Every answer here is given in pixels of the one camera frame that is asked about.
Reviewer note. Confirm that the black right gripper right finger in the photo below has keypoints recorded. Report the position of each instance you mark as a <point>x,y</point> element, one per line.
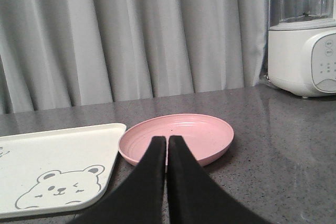
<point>194,197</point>

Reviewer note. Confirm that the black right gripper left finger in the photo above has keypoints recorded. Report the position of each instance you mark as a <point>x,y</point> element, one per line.
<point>139,198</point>

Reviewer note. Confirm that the pink round plate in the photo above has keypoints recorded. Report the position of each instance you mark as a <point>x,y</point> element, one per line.
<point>207,137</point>

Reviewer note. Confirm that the cream bear serving tray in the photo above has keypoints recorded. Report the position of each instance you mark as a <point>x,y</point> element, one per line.
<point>56,171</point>

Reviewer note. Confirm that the grey curtain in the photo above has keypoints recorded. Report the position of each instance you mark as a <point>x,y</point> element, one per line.
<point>63,53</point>

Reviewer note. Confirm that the white blender appliance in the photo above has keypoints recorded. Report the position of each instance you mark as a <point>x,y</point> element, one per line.
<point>301,46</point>

